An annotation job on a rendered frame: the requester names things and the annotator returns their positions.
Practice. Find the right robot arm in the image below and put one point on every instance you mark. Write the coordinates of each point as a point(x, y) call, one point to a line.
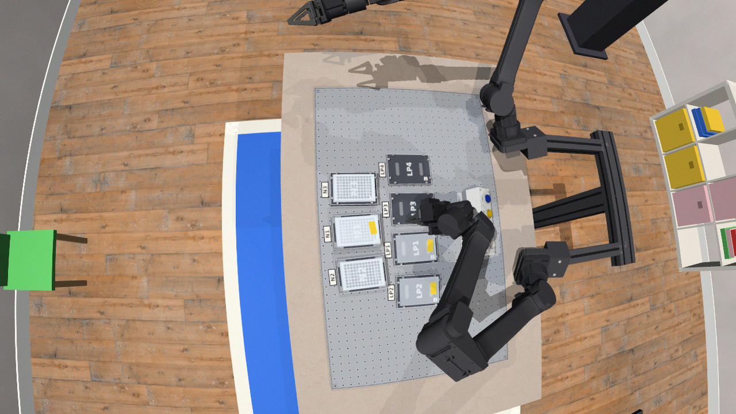
point(496, 96)

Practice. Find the grey operator panel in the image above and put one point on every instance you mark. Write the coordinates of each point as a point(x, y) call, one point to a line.
point(480, 200)

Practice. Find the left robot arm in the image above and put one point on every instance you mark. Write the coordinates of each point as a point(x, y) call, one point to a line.
point(445, 339)

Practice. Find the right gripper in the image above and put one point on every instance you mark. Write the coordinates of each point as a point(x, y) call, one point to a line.
point(317, 14)

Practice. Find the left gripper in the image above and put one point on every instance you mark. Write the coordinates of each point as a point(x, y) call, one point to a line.
point(432, 231)

